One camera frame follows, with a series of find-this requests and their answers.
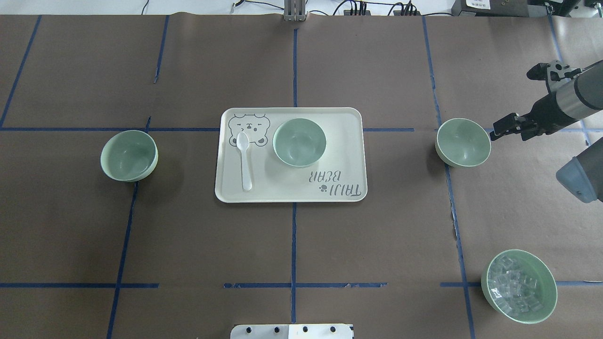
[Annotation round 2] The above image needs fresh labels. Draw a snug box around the green bowl on tray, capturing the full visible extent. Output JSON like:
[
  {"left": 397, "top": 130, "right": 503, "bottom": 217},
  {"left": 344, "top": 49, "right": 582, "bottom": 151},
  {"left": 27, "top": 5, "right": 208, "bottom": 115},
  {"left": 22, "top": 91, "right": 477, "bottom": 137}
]
[{"left": 273, "top": 118, "right": 327, "bottom": 168}]

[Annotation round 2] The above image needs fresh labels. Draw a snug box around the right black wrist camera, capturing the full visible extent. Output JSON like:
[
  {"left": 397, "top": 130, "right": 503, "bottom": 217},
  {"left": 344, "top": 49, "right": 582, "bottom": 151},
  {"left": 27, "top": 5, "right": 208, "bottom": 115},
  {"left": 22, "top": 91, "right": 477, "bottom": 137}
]
[{"left": 526, "top": 60, "right": 584, "bottom": 92}]

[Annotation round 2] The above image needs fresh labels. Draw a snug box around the white camera post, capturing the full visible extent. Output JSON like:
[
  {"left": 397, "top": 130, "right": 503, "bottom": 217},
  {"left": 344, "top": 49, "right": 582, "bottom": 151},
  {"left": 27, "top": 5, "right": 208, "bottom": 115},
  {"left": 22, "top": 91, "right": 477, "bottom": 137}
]
[{"left": 230, "top": 323, "right": 355, "bottom": 339}]

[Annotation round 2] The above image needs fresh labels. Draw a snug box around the white plastic spoon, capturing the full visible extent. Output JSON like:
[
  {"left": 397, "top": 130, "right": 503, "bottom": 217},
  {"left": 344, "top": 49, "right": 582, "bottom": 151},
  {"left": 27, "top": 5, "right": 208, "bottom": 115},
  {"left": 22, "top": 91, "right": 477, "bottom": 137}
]
[{"left": 236, "top": 131, "right": 253, "bottom": 192}]

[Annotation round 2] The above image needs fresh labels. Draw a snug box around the black computer box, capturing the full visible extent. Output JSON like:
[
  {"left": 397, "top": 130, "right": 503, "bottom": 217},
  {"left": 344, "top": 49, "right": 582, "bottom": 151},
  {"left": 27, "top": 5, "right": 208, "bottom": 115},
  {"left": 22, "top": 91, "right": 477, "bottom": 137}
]
[{"left": 451, "top": 0, "right": 549, "bottom": 17}]

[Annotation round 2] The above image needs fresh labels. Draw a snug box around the black power strip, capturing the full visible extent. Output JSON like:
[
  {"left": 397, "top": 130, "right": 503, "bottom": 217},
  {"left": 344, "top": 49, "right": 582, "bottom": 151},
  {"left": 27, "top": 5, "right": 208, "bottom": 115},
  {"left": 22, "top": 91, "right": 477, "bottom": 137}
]
[{"left": 337, "top": 2, "right": 422, "bottom": 16}]

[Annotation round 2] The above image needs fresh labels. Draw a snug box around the aluminium frame post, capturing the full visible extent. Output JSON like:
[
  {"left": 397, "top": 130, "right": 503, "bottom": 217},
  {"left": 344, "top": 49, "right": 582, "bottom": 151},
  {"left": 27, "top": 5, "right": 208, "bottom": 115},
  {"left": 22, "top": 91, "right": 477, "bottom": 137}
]
[{"left": 284, "top": 0, "right": 308, "bottom": 22}]

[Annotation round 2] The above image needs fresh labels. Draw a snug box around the green bowl with ice cubes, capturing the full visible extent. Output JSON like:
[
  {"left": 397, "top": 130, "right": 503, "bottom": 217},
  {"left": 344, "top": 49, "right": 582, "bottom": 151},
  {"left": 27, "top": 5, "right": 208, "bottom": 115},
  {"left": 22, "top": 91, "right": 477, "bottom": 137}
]
[{"left": 481, "top": 249, "right": 558, "bottom": 324}]

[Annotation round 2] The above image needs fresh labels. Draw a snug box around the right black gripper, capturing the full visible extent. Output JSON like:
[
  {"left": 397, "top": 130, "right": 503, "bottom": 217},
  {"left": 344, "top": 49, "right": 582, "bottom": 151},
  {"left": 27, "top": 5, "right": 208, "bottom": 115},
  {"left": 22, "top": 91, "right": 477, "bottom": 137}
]
[{"left": 489, "top": 94, "right": 573, "bottom": 142}]

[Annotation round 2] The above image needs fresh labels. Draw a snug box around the white bear tray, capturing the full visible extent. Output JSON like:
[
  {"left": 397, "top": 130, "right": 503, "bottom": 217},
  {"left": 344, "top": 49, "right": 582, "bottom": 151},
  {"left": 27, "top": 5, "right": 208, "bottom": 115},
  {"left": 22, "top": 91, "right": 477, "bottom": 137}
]
[{"left": 215, "top": 107, "right": 367, "bottom": 202}]

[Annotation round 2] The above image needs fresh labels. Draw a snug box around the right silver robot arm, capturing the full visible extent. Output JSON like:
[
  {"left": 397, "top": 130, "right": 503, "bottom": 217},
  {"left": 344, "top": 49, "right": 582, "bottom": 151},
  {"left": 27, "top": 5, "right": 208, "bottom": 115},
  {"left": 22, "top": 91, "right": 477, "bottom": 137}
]
[{"left": 489, "top": 60, "right": 603, "bottom": 203}]

